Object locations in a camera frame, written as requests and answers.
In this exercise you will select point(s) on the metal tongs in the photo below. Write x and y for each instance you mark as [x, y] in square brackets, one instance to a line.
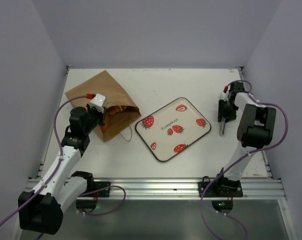
[222, 126]

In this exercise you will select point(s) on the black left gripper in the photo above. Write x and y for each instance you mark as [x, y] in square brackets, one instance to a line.
[101, 115]

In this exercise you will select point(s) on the round yellow fake pastry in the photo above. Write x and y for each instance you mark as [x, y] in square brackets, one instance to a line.
[116, 109]

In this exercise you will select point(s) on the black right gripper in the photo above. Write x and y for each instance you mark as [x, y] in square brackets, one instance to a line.
[224, 118]

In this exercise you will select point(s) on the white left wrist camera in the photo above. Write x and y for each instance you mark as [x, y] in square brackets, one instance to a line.
[98, 102]

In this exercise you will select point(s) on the brown paper bag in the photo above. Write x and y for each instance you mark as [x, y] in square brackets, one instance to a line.
[104, 84]

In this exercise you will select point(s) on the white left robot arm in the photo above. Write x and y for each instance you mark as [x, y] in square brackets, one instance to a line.
[42, 209]

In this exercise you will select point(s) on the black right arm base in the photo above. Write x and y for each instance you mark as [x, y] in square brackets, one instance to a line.
[226, 190]

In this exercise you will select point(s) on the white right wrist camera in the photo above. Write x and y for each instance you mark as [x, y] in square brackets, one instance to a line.
[225, 94]

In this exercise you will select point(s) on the long orange fake baguette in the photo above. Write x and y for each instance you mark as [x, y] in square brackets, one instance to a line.
[105, 127]

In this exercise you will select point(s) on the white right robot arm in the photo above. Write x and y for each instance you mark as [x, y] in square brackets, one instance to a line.
[255, 129]

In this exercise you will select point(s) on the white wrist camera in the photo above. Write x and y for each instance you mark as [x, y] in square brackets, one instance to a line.
[98, 102]
[225, 94]

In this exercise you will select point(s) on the strawberry pattern tray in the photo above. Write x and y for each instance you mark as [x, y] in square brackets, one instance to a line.
[171, 129]

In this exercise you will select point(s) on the aluminium front frame rail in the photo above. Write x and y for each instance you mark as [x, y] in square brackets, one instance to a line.
[189, 189]

